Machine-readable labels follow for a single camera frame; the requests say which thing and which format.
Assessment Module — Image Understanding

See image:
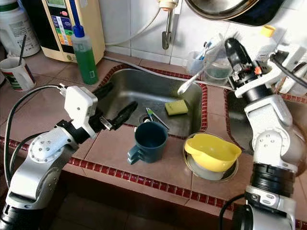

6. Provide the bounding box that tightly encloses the blue plastic mug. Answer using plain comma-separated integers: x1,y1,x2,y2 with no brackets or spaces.
127,121,168,165

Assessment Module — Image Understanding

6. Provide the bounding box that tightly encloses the dark brown base cabinet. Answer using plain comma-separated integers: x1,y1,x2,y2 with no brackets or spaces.
0,158,307,230

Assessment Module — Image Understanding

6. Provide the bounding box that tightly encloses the green dish soap bottle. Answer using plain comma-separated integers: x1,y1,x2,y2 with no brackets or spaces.
71,24,99,85

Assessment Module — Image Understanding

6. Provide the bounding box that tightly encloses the stainless steel bowl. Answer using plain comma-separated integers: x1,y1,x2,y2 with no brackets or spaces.
182,133,239,182

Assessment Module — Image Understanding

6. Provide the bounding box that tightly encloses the dark spoon in mug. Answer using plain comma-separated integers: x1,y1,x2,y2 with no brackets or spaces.
19,34,28,65

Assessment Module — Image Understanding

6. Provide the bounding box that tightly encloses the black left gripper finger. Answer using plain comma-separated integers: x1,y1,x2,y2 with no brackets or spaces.
92,82,116,100
108,101,139,131

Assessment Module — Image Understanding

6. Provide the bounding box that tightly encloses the steel sink basin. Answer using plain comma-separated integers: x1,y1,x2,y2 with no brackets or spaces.
223,89,307,156
98,69,207,139

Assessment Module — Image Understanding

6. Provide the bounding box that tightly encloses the beige appliance tube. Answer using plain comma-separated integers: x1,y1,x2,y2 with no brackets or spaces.
105,5,166,47

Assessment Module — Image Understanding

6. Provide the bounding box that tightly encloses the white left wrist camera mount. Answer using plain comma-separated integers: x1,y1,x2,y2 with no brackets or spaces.
62,85,99,139

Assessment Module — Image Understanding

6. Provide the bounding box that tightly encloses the hanging steel pan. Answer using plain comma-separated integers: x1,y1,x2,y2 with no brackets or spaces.
185,0,286,27

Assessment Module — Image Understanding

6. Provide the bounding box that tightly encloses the metal wall tap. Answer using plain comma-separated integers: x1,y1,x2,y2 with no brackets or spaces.
158,0,179,50

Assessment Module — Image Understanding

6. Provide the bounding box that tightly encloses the white plastic spoon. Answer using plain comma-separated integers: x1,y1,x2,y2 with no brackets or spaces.
177,60,226,95

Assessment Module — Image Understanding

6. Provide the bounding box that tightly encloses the white printed mug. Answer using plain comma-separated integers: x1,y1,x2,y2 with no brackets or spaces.
0,57,36,92

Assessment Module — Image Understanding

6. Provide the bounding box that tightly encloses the white detergent bottle yellow cap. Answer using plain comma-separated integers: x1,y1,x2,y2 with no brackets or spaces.
254,25,281,53

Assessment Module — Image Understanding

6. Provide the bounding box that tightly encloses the white green small brush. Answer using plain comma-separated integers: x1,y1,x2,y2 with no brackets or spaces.
144,108,171,131

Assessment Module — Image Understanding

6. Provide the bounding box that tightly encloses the white water hose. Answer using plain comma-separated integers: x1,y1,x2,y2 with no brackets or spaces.
106,57,188,72

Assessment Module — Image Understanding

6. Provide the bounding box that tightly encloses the beige water ionizer appliance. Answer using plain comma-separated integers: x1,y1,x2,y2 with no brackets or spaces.
24,0,106,64

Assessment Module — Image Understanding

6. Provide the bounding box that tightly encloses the large white plastic jug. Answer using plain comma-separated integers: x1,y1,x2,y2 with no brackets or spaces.
0,0,40,57

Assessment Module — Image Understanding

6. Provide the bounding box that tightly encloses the yellow dish sponge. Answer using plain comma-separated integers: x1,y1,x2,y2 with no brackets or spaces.
165,99,189,115

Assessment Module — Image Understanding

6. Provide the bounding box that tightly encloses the white blue toothbrush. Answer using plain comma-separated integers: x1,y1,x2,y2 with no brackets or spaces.
201,36,221,58

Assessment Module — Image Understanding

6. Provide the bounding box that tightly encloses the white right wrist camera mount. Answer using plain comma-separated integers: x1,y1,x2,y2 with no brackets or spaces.
235,46,307,94

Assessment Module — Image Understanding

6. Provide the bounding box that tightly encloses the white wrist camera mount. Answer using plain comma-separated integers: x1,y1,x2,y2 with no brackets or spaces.
235,46,307,94
62,85,99,139

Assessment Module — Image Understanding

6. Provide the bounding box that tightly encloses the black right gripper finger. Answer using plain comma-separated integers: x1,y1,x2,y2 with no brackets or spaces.
224,37,254,73

